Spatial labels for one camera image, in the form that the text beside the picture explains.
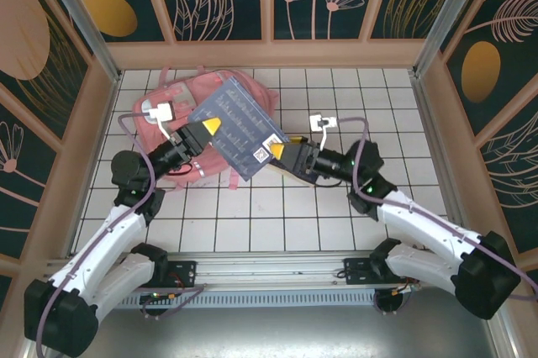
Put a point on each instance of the pink backpack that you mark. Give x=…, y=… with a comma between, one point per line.
x=202, y=85

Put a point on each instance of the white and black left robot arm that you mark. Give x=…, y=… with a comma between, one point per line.
x=105, y=244

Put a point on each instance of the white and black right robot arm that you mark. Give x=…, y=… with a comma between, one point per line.
x=424, y=227

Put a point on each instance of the slotted metal strip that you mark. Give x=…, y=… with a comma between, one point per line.
x=273, y=300

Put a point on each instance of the grey metal panel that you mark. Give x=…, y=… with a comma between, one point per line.
x=269, y=333

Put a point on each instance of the aluminium side rail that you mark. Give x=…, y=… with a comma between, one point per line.
x=441, y=164

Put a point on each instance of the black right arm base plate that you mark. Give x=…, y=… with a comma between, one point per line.
x=357, y=272

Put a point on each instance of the aluminium frame rail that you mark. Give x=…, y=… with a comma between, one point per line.
x=269, y=267

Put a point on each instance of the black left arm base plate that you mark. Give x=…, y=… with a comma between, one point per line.
x=185, y=274

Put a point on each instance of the aluminium corner post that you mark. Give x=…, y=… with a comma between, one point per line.
x=448, y=17
x=86, y=26

